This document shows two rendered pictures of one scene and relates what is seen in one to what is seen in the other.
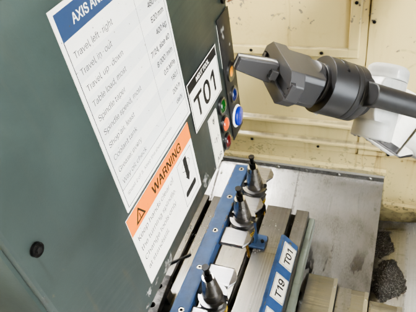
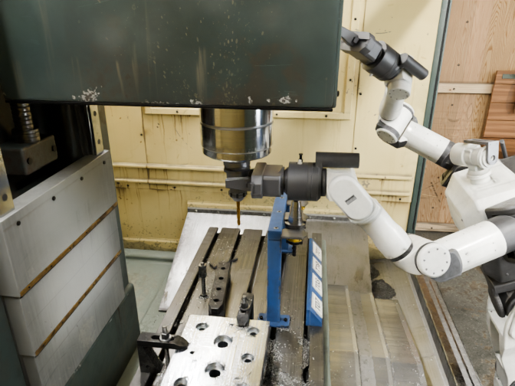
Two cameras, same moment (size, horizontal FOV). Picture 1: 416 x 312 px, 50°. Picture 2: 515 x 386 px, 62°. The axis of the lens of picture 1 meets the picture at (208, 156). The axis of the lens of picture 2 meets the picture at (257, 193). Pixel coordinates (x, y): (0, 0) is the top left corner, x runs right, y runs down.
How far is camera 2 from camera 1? 0.78 m
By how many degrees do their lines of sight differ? 25
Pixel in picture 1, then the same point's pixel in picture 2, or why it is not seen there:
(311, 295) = (331, 294)
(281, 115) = not seen: hidden behind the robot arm
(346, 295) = (355, 295)
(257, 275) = (295, 266)
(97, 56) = not seen: outside the picture
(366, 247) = (362, 264)
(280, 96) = (362, 46)
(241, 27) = not seen: hidden behind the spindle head
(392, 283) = (385, 291)
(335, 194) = (333, 232)
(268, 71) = (352, 37)
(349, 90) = (392, 54)
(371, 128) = (401, 83)
